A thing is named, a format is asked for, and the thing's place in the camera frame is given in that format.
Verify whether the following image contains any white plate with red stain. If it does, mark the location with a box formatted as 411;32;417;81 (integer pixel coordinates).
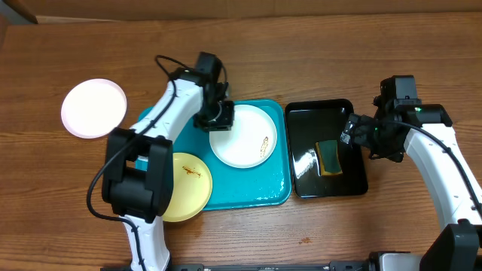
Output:
61;78;127;139

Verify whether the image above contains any white plate with dark stain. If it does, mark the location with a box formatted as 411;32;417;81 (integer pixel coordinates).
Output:
209;105;278;169

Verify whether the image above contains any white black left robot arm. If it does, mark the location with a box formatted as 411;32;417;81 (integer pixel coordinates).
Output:
86;52;234;270

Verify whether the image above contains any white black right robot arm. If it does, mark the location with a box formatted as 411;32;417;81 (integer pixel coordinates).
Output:
340;75;481;271

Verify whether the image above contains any yellow plate with stain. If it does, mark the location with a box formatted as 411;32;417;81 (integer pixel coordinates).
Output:
163;153;212;222

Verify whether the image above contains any green yellow sponge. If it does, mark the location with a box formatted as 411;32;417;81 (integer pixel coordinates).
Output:
316;140;343;176

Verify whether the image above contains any black plastic tray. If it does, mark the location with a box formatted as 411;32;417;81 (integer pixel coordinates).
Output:
285;99;368;199

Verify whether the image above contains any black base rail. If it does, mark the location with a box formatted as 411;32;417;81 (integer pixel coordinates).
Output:
100;259;377;271

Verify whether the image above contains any blue plastic tray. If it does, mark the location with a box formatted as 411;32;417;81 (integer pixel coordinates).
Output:
174;99;291;211

